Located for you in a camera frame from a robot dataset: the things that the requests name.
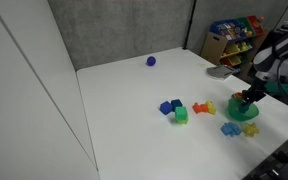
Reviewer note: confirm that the dark teal cube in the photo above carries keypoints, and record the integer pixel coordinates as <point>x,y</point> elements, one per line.
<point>177,103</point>

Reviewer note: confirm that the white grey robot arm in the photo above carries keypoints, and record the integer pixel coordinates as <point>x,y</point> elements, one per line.
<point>284,53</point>

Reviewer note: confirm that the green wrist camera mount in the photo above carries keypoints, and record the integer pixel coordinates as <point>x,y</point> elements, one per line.
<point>280,88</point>

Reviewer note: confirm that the teal green bear toy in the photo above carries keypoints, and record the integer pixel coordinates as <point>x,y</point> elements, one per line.
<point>244,108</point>

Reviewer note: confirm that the red toy block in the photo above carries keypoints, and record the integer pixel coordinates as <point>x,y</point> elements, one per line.
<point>200,107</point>

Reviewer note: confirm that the cardboard box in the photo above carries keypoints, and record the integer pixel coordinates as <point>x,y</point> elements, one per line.
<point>212,46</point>

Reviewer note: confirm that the black vertical pole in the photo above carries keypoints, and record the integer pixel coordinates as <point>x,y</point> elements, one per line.
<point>189,25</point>

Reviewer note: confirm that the green plastic bowl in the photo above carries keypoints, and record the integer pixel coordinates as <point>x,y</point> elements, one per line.
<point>242,115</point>

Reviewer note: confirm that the purple ball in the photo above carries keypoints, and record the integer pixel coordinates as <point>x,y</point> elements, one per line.
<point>151,61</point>

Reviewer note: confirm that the blue cube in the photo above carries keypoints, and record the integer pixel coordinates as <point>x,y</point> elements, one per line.
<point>166,107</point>

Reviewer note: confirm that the blue bear toy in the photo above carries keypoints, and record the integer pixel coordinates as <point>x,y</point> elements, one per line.
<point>231,128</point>

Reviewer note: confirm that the grey flat cloth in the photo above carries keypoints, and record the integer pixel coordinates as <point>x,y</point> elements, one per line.
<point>221,71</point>

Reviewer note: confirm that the lime green cube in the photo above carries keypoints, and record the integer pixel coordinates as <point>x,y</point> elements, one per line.
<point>183,121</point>

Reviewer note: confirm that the yellow toy block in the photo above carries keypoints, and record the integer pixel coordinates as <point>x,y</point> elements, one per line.
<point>211,107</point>

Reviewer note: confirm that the colourful toy bin shelf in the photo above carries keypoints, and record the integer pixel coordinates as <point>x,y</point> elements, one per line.
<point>239,36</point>

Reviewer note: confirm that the yellow gear toy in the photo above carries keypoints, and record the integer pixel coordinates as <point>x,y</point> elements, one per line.
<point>251,129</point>

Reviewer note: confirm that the rainbow striped toy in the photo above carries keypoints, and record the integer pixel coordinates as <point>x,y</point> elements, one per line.
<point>237,95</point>

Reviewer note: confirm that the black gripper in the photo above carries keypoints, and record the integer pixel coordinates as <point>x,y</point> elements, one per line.
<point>259,84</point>

